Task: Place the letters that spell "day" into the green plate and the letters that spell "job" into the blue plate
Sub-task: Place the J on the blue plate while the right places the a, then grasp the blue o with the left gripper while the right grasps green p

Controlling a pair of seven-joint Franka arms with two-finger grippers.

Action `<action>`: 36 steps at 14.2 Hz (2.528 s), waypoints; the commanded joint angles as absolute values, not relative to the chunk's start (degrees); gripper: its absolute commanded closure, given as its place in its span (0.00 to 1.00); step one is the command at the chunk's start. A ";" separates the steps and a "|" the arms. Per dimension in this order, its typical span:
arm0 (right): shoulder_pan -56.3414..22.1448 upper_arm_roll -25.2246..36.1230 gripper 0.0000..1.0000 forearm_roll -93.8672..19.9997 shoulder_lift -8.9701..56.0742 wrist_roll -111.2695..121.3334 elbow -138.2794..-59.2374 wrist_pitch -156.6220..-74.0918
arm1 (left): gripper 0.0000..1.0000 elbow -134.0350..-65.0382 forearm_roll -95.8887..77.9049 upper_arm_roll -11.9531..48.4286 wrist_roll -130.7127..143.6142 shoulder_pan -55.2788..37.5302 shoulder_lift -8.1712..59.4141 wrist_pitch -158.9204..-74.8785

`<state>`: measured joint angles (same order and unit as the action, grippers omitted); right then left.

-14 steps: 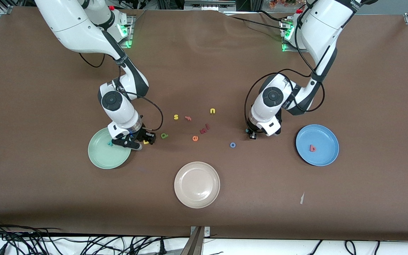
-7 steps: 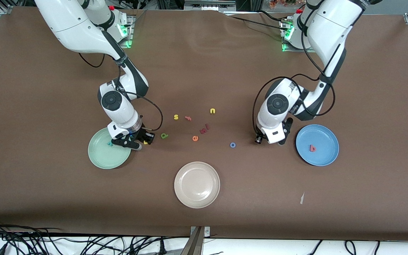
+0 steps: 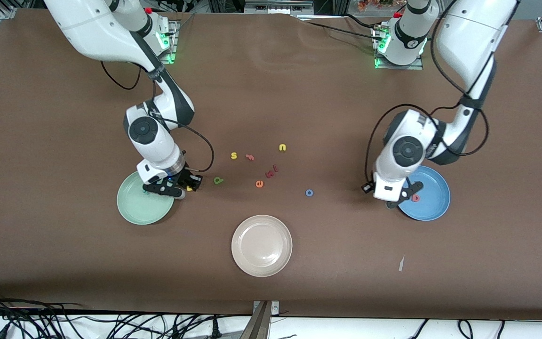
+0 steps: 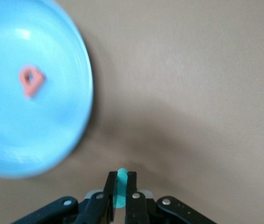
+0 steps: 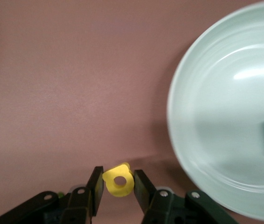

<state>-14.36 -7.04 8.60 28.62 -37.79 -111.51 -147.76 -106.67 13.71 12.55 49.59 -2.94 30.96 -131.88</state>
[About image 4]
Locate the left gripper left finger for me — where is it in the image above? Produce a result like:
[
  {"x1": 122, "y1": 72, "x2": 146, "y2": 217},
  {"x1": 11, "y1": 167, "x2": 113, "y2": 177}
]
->
[{"x1": 12, "y1": 171, "x2": 118, "y2": 224}]

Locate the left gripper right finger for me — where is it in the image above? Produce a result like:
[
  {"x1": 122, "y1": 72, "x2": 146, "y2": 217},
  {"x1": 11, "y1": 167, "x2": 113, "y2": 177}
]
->
[{"x1": 124, "y1": 171, "x2": 217, "y2": 224}]

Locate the teal foam letter j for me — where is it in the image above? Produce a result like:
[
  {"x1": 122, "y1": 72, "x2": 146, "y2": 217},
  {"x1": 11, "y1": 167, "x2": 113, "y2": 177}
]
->
[{"x1": 112, "y1": 168, "x2": 129, "y2": 209}]

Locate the pink foam letter g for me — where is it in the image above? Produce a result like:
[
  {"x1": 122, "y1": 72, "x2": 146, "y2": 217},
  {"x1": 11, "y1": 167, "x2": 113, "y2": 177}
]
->
[{"x1": 18, "y1": 65, "x2": 47, "y2": 100}]

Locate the blue plate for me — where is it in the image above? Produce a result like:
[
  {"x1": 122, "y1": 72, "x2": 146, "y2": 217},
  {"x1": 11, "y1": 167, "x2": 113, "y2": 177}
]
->
[{"x1": 0, "y1": 0, "x2": 94, "y2": 180}]

